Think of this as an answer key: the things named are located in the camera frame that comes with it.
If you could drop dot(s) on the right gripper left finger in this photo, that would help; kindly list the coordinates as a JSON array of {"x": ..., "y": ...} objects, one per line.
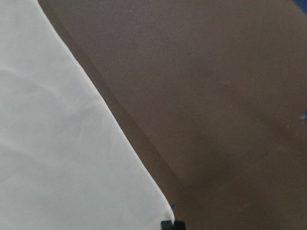
[{"x": 167, "y": 225}]

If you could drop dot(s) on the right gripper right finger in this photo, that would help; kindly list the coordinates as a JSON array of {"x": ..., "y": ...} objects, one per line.
[{"x": 179, "y": 225}]

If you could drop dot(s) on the cream long sleeve cat shirt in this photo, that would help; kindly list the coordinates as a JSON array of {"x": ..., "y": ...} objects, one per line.
[{"x": 65, "y": 163}]

